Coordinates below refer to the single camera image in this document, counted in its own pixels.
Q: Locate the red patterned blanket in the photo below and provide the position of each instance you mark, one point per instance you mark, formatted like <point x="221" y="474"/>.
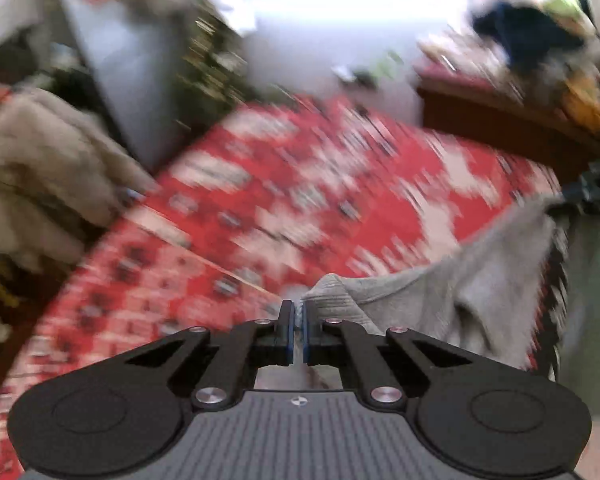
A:
<point x="305" y="185"/>

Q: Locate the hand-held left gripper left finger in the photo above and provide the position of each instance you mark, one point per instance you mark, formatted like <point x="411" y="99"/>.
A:
<point x="286" y="332"/>

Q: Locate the dark wooden bench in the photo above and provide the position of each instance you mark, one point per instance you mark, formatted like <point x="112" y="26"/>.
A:
<point x="500" y="125"/>

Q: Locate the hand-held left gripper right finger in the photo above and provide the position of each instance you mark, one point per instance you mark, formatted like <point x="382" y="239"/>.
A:
<point x="307" y="332"/>

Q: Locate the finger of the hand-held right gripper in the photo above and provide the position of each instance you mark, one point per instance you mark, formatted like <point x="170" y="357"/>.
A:
<point x="574" y="194"/>

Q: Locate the black striped cloth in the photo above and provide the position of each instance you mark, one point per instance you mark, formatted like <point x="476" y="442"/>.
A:
<point x="557" y="280"/>

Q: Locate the grey sweater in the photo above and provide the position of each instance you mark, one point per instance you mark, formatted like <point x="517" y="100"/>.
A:
<point x="430" y="290"/>

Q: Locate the chair with beige coat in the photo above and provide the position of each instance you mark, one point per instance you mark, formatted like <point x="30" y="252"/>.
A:
<point x="45" y="170"/>

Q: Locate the dark blue garment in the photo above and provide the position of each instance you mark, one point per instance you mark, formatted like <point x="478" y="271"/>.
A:
<point x="525" y="35"/>

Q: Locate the small Christmas tree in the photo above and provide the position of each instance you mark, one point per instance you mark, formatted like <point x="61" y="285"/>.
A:
<point x="210" y="60"/>

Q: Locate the grey refrigerator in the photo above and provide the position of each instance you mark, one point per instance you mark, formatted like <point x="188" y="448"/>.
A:
<point x="130" y="60"/>

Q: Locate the yellow cloth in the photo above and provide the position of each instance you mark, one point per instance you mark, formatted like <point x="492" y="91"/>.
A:
<point x="585" y="102"/>

